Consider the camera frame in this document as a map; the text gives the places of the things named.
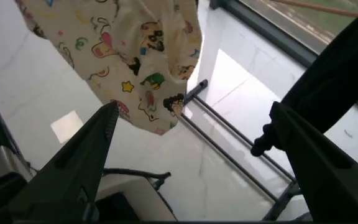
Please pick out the black t-shirt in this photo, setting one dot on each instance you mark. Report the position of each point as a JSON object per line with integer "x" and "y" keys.
{"x": 337, "y": 77}

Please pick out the pink clothes hanger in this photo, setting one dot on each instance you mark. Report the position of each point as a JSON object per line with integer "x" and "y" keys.
{"x": 337, "y": 11}

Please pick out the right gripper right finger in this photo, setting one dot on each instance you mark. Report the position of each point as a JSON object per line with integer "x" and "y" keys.
{"x": 331, "y": 180}

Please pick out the window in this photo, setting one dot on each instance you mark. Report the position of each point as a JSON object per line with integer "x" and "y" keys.
{"x": 291, "y": 40}

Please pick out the cream printed garment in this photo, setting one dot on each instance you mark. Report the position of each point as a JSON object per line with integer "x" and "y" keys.
{"x": 120, "y": 46}

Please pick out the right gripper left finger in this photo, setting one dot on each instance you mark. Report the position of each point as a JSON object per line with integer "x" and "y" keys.
{"x": 73, "y": 174}

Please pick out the black clothes rack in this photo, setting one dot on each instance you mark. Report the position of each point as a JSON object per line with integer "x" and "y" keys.
{"x": 278, "y": 202}

